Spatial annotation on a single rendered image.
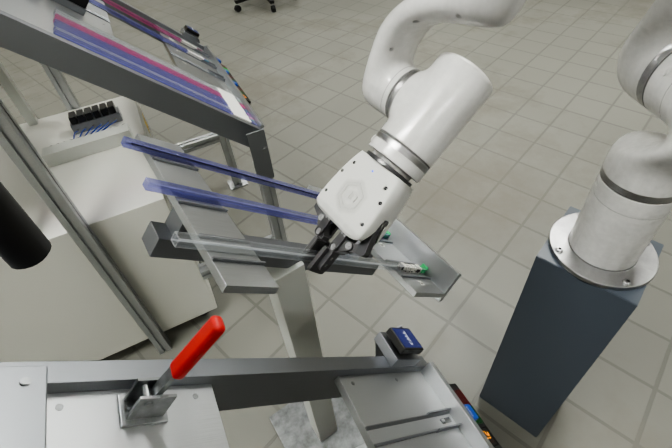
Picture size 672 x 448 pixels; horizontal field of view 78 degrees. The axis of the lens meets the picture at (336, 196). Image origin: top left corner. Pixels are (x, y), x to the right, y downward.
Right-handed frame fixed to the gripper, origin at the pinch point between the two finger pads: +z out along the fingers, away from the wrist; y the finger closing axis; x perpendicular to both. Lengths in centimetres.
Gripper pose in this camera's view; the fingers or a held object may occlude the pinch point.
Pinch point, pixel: (319, 254)
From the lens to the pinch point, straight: 58.2
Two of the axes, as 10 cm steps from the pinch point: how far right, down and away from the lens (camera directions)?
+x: 5.5, 3.3, 7.7
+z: -6.2, 7.8, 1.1
